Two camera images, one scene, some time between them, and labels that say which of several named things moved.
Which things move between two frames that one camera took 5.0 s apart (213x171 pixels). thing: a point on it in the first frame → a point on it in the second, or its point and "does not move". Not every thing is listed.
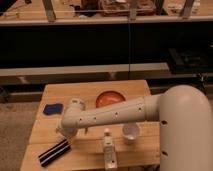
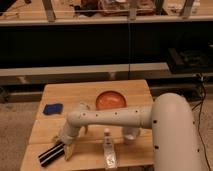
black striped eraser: (54, 152) does not move
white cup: (130, 132) does not move
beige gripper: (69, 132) → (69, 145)
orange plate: (109, 97) does not move
